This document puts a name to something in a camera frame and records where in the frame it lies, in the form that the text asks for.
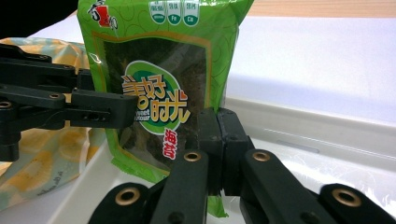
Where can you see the white table sheet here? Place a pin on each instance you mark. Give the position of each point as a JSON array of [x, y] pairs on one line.
[[311, 62]]

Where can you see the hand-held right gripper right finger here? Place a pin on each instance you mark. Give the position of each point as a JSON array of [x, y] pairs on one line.
[[234, 133]]

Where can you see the white plastic tray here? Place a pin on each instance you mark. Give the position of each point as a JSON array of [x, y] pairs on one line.
[[311, 149]]

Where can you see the green seaweed snack packet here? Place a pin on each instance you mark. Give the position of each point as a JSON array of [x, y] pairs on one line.
[[155, 46]]

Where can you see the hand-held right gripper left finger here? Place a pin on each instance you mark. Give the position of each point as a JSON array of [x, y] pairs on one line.
[[210, 133]]

